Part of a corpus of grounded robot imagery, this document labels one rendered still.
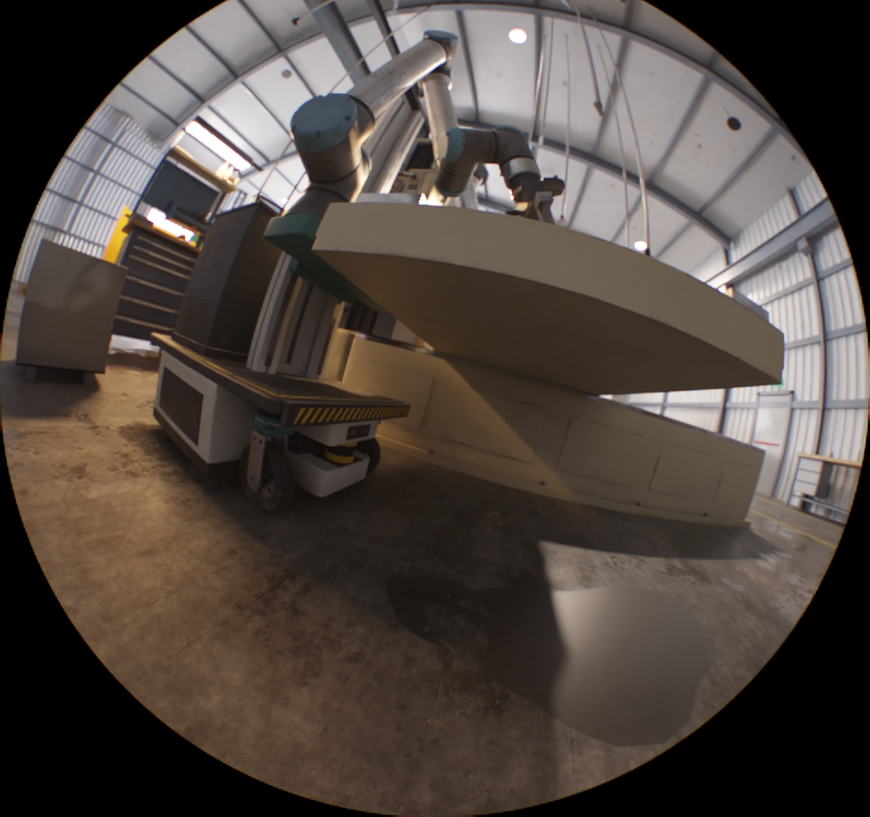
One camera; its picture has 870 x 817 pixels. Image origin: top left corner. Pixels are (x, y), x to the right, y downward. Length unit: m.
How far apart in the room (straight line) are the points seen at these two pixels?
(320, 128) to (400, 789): 1.00
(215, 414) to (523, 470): 1.42
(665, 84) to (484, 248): 7.92
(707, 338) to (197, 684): 0.86
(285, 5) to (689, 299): 10.24
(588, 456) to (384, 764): 1.56
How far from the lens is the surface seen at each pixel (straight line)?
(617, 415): 1.71
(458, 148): 0.69
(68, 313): 1.59
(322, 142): 0.67
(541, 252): 0.44
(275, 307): 0.89
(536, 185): 0.64
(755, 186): 9.54
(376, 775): 0.44
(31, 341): 1.61
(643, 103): 8.46
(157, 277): 2.50
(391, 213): 0.51
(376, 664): 0.51
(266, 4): 10.45
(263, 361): 0.89
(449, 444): 1.58
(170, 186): 3.12
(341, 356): 1.82
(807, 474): 6.14
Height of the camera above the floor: 0.43
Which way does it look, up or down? level
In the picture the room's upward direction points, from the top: 15 degrees clockwise
